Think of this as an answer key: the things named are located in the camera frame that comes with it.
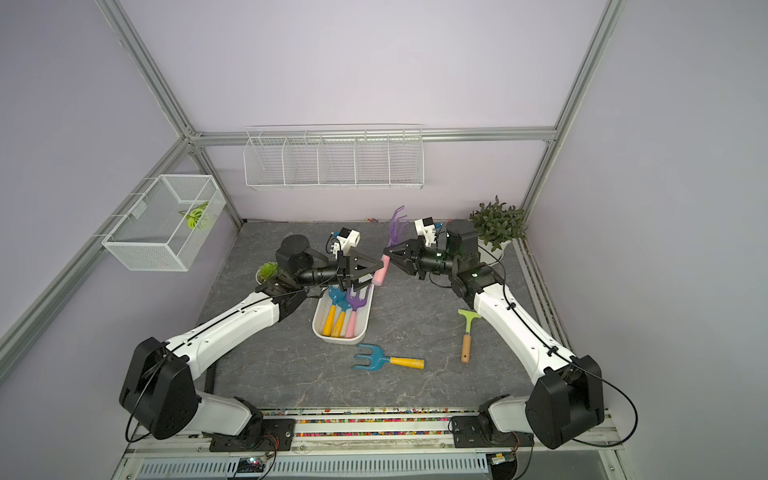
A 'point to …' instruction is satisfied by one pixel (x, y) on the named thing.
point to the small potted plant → (266, 272)
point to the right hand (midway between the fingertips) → (384, 252)
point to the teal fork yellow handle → (378, 359)
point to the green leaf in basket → (193, 215)
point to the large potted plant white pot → (496, 224)
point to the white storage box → (362, 318)
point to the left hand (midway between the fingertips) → (383, 274)
